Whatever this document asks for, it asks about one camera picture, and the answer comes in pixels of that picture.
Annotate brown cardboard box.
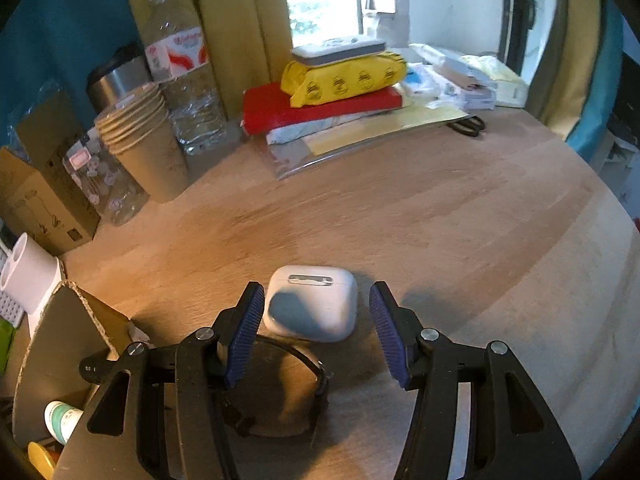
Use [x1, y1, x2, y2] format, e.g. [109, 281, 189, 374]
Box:
[12, 281, 150, 448]

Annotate white earbuds case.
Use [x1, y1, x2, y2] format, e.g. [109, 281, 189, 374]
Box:
[262, 264, 358, 344]

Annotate white green labelled bottle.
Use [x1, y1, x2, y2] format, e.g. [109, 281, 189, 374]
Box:
[43, 400, 84, 445]

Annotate green box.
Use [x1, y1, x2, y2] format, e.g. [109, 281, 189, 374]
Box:
[0, 318, 15, 376]

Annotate white perforated plastic basket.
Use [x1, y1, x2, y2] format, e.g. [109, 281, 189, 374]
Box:
[0, 245, 25, 328]

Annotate white desk lamp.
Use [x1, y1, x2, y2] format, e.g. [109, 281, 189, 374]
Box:
[1, 233, 64, 337]

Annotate clear patterned glass jar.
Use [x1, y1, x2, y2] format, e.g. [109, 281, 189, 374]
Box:
[63, 128, 149, 226]

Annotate brown lamp packaging box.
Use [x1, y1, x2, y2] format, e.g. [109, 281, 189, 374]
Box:
[1, 90, 100, 256]

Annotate stack of brown paper cups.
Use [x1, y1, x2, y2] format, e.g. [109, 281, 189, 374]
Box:
[94, 82, 189, 203]

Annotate black scissors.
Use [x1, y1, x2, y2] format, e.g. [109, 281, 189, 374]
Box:
[447, 116, 486, 138]

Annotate red book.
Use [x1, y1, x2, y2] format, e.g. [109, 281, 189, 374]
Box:
[241, 82, 402, 136]

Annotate stainless steel kettle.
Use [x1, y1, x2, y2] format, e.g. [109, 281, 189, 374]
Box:
[86, 41, 152, 114]

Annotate white medicine boxes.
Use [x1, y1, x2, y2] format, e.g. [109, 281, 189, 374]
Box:
[409, 44, 497, 112]

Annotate clear plastic water bottle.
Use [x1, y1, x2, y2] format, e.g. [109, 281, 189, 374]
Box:
[141, 0, 226, 155]

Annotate yellow wipes pack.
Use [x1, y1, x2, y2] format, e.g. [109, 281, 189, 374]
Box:
[280, 51, 408, 108]

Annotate small grey white box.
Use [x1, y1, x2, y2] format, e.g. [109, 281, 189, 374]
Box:
[291, 36, 386, 67]

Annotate yellow curtain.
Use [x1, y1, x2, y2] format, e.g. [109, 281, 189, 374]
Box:
[129, 0, 292, 118]

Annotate black strap ring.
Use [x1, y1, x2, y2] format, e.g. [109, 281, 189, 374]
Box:
[219, 335, 332, 449]

